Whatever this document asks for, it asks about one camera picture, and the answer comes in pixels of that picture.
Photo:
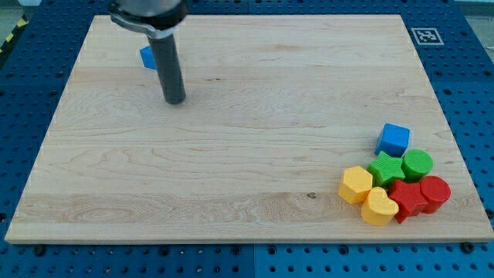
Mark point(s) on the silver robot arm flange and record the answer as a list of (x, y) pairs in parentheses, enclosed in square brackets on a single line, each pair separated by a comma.
[(157, 19)]

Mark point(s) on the blue triangle block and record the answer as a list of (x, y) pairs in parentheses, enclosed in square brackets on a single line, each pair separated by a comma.
[(147, 58)]

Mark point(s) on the light wooden board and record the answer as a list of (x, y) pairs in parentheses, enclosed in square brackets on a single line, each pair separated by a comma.
[(276, 108)]

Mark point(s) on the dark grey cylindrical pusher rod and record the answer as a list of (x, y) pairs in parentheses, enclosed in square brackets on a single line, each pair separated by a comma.
[(168, 67)]

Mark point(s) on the yellow hexagon block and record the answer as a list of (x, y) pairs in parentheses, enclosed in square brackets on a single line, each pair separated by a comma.
[(355, 184)]

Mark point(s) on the green star block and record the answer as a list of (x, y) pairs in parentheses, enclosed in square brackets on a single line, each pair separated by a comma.
[(385, 170)]

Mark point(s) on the blue cube block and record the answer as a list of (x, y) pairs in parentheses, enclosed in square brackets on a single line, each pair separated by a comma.
[(393, 140)]

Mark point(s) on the yellow heart block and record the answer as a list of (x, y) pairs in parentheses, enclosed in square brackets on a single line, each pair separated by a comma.
[(378, 208)]

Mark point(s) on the green cylinder block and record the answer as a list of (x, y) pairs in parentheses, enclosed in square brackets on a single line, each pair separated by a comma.
[(416, 164)]

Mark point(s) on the red star block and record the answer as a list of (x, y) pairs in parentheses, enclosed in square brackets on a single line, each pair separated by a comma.
[(409, 198)]

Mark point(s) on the red cylinder block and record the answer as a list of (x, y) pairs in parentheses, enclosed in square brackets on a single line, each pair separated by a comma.
[(436, 192)]

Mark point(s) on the black white fiducial tag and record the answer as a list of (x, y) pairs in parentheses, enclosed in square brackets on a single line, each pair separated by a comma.
[(427, 36)]

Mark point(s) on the yellow black hazard tape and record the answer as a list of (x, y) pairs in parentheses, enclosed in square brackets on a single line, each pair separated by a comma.
[(13, 37)]

